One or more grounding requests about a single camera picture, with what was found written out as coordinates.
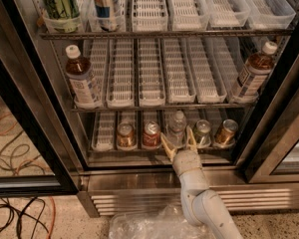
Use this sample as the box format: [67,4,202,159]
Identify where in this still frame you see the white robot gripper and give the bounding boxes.
[160,125,204,179]

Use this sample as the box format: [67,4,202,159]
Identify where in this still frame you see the clear water bottle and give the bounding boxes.
[166,111,187,148]

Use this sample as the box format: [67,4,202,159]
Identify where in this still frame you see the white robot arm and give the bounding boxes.
[160,126,243,239]

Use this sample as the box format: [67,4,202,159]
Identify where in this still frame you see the fridge glass door right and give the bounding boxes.
[235,47,299,184]

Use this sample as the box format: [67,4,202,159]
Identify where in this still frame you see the fridge glass door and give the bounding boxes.
[235,47,299,184]
[0,46,78,197]

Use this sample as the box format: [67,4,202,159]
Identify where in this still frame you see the right tea bottle white cap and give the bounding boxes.
[231,41,278,104]

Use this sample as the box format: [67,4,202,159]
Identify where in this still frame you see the tea bottle white cap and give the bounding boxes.
[231,41,278,104]
[66,45,101,109]

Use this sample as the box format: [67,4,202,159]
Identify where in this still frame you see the stainless steel fridge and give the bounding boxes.
[0,0,299,217]

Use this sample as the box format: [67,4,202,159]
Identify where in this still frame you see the left tea bottle white cap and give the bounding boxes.
[66,45,101,109]

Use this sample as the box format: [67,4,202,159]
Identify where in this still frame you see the fridge glass door left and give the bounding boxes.
[0,46,78,197]

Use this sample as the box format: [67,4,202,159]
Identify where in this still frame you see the blue labelled bottle top shelf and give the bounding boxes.
[94,0,121,32]

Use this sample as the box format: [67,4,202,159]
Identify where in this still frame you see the green labelled bottle top shelf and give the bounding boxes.
[43,0,80,33]

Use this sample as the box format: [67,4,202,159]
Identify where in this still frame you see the green silver can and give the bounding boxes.
[192,119,211,148]

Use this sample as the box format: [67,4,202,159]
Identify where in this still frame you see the red soda can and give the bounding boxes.
[143,121,160,149]

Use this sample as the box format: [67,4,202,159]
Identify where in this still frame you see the gold can right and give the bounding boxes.
[214,119,238,148]

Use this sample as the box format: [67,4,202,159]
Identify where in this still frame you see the brown can left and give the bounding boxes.
[117,122,136,148]

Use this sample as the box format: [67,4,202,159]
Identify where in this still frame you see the clear plastic bin on floor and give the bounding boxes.
[109,205,215,239]

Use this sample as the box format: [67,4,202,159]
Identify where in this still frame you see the white lane tray bottom left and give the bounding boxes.
[91,112,116,151]

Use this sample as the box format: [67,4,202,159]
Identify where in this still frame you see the middle shelf rail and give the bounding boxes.
[71,103,255,113]

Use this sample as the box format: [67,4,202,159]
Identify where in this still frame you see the shelf rail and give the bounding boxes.
[39,29,293,40]
[71,103,255,113]

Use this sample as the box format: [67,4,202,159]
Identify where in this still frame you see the top shelf rail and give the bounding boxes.
[39,29,293,40]

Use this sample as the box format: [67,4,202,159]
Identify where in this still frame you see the orange cable on floor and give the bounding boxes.
[45,196,57,239]

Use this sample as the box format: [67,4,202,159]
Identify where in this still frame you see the black cable on floor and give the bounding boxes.
[0,196,50,239]

